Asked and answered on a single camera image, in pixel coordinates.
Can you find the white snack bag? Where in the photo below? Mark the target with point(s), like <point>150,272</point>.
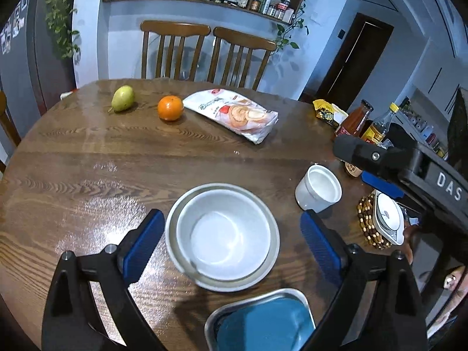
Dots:
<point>234,113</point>

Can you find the person's right hand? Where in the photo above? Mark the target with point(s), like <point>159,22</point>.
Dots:
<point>457,289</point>

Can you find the teal square plate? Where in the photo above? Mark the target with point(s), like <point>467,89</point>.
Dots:
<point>263,325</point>

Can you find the yellow-capped vinegar bottle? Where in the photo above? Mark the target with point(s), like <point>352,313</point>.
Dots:
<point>380,128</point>

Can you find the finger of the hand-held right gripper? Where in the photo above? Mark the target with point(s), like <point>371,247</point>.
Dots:
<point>382,184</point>
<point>373,157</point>

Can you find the wooden dining chair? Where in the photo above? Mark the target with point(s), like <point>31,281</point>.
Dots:
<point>175,44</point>
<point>5,117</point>
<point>241,55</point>

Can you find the wooden beaded trivet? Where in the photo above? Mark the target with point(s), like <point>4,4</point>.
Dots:
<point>367,223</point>

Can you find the dark wall switch panel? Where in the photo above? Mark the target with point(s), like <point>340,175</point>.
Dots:
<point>342,34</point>

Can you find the white bowl with dark rim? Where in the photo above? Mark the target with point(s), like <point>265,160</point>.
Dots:
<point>389,212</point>

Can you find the group of fridge photo magnets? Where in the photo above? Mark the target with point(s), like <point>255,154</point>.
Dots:
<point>12,25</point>

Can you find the hanging ivy plant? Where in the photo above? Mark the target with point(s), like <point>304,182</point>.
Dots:
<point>62,14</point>
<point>296,25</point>

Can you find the brown-lidded sauce jar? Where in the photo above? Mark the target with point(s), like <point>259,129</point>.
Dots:
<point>351,170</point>

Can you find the white ceramic bowl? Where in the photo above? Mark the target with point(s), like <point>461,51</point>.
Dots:
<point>223,234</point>

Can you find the red sauce bottle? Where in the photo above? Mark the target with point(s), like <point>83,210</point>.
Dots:
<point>353,120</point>

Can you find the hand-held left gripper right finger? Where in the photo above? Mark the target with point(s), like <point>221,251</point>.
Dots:
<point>320,248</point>

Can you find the white straight-sided ceramic cup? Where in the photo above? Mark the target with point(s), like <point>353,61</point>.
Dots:
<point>318,190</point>

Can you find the grey refrigerator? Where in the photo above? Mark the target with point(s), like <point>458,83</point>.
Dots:
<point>25,65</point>

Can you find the metal tray with blue cloth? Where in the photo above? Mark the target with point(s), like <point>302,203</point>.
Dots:
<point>256,293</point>

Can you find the dark wooden door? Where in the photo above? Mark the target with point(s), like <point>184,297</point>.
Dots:
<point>351,58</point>

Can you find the cream ceramic bowl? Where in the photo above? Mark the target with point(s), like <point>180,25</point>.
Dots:
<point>226,286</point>

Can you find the yellow snack packet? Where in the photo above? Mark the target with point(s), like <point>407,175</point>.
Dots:
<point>329,113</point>

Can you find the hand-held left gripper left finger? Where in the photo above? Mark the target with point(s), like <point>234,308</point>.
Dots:
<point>142,248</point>

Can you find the white cabinet shelf with goods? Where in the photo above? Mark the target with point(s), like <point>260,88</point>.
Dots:
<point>424,128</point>

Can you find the white square serving dish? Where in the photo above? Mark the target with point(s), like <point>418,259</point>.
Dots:
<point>393,236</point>

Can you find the green pear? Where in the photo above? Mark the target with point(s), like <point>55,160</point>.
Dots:
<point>122,98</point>

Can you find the small tangerine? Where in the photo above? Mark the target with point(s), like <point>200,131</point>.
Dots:
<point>170,108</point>

